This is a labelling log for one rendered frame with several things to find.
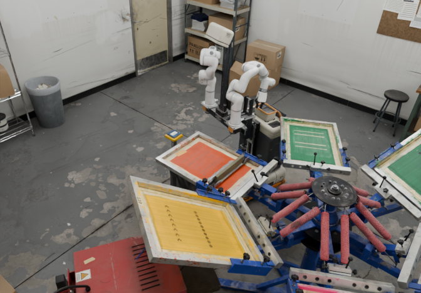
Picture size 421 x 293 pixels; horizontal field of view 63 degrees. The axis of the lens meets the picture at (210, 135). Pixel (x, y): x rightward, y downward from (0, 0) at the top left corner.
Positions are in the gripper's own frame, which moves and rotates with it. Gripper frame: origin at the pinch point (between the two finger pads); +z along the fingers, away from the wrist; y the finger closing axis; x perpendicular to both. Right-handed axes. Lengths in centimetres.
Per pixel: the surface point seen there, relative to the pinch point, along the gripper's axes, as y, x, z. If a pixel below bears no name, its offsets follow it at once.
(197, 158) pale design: -64, -10, 51
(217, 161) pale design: -51, -21, 48
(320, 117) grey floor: 237, 113, 37
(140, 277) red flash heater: -150, -107, 79
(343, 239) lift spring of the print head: -37, -149, 45
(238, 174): -43, -45, 51
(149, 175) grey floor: -52, 108, 126
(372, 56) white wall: 284, 89, -75
